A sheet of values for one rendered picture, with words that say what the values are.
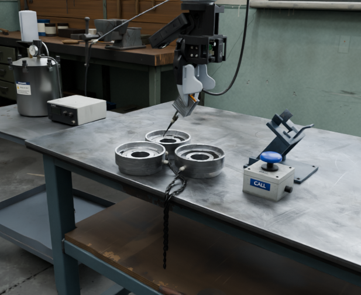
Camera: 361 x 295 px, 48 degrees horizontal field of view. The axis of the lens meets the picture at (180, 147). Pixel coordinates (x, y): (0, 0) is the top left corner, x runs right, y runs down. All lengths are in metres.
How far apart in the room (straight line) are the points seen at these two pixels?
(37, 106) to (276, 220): 1.25
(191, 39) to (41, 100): 1.00
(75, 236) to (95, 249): 0.08
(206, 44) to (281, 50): 1.69
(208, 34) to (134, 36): 1.76
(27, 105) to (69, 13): 1.85
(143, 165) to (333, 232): 0.37
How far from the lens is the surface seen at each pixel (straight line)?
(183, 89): 0.87
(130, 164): 0.82
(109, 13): 3.17
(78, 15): 3.43
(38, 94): 1.73
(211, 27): 0.84
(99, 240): 1.10
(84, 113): 1.58
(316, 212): 0.74
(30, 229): 1.87
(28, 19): 3.02
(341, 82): 2.39
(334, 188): 0.84
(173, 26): 0.88
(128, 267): 0.99
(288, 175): 0.77
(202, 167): 0.80
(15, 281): 1.95
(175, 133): 0.99
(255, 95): 2.60
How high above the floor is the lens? 1.13
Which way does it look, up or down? 20 degrees down
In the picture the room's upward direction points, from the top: 1 degrees clockwise
